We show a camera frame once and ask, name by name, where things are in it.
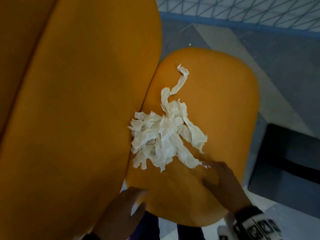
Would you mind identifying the person's left leg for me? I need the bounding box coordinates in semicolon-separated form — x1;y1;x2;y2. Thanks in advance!
130;212;160;240

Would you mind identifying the person's right leg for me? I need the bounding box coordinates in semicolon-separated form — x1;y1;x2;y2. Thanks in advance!
177;223;205;240

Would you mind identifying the white pedestal table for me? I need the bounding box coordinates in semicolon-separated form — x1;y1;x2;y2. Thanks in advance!
249;123;320;213

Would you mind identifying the person's right hand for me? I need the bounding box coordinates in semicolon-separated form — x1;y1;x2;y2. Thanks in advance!
200;161;253;214

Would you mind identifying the person's left hand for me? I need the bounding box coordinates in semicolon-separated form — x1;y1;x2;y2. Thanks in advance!
94;186;149;240

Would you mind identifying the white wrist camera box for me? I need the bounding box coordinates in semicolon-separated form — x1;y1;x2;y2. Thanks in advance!
217;223;237;240

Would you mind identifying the pile of white paper scraps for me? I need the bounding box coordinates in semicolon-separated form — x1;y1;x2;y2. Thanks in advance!
127;63;208;172

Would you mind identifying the orange upholstered chair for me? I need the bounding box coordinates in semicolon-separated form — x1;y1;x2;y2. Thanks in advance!
0;0;260;240

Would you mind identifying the person's leg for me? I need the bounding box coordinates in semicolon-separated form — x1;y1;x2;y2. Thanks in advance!
177;223;205;240
130;212;160;240

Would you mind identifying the blue mesh fence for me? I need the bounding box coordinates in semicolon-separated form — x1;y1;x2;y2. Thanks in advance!
155;0;320;40

